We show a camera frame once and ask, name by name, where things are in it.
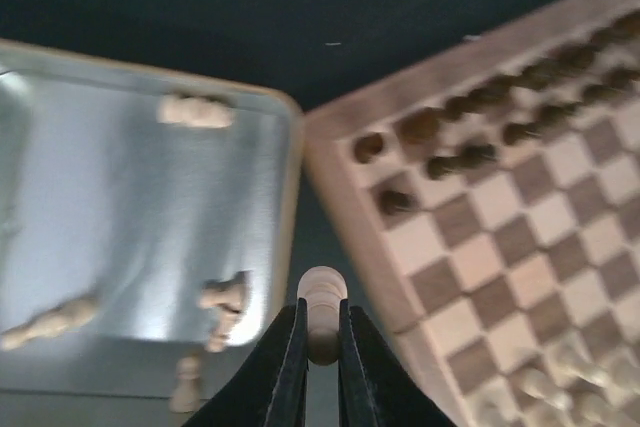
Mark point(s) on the dark chess pieces group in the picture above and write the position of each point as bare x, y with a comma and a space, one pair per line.
529, 125

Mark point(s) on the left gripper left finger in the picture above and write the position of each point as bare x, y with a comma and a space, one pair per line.
269, 389

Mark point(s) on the white knight in tin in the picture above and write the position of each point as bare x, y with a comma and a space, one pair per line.
204, 112

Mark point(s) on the pile of white pieces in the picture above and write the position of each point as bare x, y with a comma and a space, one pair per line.
212, 313

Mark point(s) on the gold metal tin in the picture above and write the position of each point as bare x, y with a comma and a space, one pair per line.
99, 199

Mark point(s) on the wooden chess board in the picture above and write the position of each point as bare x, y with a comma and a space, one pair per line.
472, 296

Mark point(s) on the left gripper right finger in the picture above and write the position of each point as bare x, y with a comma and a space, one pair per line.
374, 388

